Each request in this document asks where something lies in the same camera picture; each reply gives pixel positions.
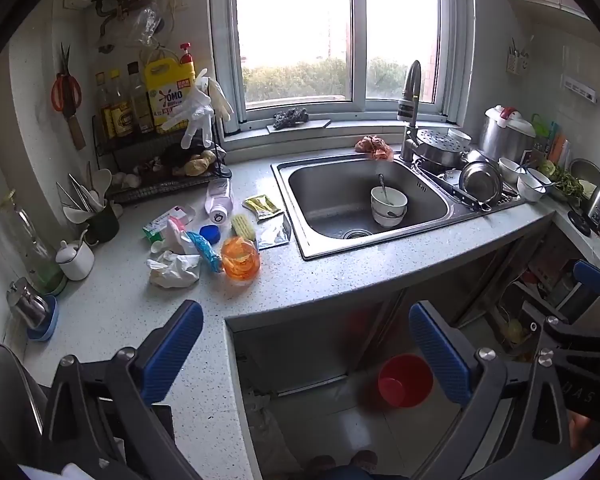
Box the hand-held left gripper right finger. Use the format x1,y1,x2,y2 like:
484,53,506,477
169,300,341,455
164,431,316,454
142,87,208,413
408,301,574,480

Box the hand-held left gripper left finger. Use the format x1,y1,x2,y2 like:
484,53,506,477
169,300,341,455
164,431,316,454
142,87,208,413
37,301,204,480

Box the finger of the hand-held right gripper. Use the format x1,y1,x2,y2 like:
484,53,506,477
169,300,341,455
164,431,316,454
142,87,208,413
572,259,600,306
522,302,600,361

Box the red plastic bin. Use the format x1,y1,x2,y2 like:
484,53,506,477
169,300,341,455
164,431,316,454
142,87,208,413
377,354,434,408

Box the white tissue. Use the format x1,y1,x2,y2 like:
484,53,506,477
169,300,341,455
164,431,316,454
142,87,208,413
146,250,202,289

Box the blue snack packet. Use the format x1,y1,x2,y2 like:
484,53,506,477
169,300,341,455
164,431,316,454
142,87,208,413
186,231,224,273

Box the orange plastic cup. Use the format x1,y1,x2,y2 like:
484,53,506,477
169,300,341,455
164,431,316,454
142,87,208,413
221,236,262,282

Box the silver sample sachet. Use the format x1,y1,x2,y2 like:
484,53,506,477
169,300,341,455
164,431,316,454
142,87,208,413
256,211,293,251

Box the pink plastic bottle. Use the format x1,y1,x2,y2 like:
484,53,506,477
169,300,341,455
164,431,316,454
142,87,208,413
204,178,235,224

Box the yellow sachet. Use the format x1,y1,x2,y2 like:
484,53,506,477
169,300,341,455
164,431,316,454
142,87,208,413
242,194,282,221

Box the person's right hand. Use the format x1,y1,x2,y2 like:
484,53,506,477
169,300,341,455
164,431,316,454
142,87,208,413
567,410,595,453

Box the green vegetables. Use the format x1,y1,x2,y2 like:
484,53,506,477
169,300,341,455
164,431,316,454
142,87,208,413
540,160,586,198

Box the steel pot lid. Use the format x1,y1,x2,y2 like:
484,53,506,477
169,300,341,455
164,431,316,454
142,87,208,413
569,158,600,186

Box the white rice bowl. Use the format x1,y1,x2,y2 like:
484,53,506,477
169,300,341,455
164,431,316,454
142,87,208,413
526,167,553,193
498,157,523,183
517,175,546,203

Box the green white medicine box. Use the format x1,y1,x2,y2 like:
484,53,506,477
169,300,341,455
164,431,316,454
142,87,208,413
142,205,197,245

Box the person's right shoe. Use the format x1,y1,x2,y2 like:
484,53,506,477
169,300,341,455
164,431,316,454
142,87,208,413
347,450,381,471

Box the person's shoe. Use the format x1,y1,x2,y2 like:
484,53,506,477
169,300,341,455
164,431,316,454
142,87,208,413
307,454,338,476
347,450,381,471

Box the white lidded sugar pot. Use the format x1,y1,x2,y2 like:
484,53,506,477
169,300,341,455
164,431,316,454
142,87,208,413
56,237,96,281

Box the coloured cutting boards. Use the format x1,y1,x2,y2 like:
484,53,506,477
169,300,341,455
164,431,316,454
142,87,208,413
531,114,572,168

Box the white ceramic bowl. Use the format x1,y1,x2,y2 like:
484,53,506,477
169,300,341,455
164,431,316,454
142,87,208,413
371,207,408,228
370,186,409,220

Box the steel cup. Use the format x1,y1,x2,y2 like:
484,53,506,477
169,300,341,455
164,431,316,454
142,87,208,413
7,277,51,331

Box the person's blue trousers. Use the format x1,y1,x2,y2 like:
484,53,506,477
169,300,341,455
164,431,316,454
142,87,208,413
325,464,381,480

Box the steel pot with lid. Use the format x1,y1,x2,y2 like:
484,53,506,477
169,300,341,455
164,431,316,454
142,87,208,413
458,160,505,208

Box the person's left shoe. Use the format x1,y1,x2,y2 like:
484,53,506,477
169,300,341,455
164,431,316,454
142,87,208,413
307,454,338,476

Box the grey pan lid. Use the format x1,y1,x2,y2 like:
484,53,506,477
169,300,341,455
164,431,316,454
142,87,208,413
0,342,48,461

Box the steel drain basket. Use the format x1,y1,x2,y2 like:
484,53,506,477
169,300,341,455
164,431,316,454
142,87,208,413
414,157,523,211

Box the clear glass bottle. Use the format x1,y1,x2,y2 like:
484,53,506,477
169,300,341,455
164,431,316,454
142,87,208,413
2,190,68,296

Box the white rice paddle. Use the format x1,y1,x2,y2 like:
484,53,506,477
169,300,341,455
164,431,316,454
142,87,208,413
91,169,113,206

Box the yellow cloth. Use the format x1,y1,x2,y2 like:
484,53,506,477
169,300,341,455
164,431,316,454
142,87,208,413
182,150,217,177

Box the stainless steel sink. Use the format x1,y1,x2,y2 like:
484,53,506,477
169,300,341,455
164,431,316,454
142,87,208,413
271,152,526,261

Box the dark fuzzy cloth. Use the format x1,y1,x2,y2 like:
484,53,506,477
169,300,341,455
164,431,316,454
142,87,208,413
160,142,201,168

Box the steel steamer pot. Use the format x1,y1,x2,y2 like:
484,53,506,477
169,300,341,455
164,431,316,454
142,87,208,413
414,127,473,171

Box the steel faucet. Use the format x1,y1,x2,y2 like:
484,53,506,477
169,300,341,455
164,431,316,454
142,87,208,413
397,60,423,163

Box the orange mesh cloth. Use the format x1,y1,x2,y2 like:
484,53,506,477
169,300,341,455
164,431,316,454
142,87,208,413
354,135,395,162

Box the cooking oil bottle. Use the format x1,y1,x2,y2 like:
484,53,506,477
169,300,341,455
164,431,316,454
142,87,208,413
96,72,118,143
109,69,135,138
127,61,153,136

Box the white rubber glove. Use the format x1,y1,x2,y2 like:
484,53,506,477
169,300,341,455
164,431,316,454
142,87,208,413
194,67,235,122

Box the yellow detergent jug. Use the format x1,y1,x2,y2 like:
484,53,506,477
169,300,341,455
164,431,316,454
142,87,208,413
144,55,197,135

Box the steel wool scourer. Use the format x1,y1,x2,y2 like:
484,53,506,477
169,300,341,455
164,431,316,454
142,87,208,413
272,107,311,131

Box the clear plastic bag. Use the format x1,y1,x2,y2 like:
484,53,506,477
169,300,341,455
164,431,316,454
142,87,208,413
127,2,166,48

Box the white framed window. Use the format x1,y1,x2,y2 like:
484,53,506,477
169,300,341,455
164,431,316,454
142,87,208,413
207,0,476,148

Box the brass water pipes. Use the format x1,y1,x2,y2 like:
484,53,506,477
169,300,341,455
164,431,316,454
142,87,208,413
91,0,156,56

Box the black wire rack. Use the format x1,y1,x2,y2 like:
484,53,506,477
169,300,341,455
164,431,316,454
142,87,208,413
91,112,228,206

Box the white wall utensil holder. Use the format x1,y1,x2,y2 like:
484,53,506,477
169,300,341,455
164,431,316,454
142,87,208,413
507,35,536,76

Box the wooden handled knife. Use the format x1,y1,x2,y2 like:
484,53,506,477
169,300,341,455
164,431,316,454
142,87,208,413
62,105,87,151

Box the orange handled scissors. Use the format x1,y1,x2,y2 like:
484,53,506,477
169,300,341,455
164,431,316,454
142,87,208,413
50,42,83,118

